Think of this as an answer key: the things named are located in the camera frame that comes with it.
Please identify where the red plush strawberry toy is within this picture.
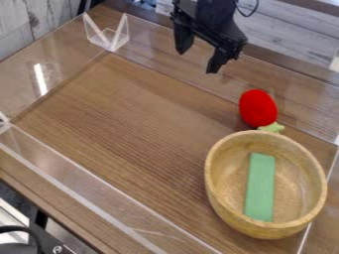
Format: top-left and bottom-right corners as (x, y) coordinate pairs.
(239, 89), (284, 133)

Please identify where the black table leg bracket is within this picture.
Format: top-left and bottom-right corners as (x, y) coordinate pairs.
(29, 209), (76, 254)

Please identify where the green rectangular block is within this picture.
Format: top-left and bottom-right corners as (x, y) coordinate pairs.
(244, 153), (275, 222)

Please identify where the black cable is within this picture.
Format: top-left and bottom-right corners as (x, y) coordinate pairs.
(0, 225), (45, 254)

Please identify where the oval wooden bowl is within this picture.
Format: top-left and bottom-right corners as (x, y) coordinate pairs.
(204, 130), (327, 240)

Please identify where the clear acrylic corner bracket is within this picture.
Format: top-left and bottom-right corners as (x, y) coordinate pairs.
(82, 14), (129, 53)

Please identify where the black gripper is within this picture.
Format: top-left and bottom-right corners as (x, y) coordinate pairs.
(170, 0), (248, 73)

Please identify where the clear acrylic tray wall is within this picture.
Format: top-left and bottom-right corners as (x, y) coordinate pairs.
(0, 7), (339, 254)

